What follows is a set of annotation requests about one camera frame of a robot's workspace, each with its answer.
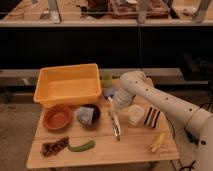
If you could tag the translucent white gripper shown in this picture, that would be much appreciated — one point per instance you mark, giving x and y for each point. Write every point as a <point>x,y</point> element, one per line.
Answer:
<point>122,98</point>

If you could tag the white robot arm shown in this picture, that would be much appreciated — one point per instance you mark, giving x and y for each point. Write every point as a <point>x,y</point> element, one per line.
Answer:
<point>198,121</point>

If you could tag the yellow plastic tray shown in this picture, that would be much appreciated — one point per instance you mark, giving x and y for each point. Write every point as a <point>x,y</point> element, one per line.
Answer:
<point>72,85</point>

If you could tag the white plastic cup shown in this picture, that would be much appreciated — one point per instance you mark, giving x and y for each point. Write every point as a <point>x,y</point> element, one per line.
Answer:
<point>135,114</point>

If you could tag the green and blue bottle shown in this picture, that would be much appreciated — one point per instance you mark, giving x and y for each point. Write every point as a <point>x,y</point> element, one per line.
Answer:
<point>108,88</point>

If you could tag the silver metal fork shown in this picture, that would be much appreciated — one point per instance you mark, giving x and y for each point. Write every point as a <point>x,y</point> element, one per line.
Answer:
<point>115,124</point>

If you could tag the striped black red sponge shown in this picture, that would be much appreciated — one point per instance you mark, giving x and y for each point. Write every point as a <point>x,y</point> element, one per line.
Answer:
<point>152,118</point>

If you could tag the dark bowl with cloth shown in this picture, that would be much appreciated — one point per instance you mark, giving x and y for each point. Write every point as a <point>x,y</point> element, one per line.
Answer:
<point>88,114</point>

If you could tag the wooden table board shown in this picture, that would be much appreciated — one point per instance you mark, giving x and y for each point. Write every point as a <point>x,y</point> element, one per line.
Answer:
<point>133,147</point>

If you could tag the green chili pepper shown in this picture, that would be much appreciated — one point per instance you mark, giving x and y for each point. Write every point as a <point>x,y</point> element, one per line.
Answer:
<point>84,147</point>

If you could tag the orange clay bowl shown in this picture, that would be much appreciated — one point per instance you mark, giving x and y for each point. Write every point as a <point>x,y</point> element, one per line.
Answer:
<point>57,117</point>

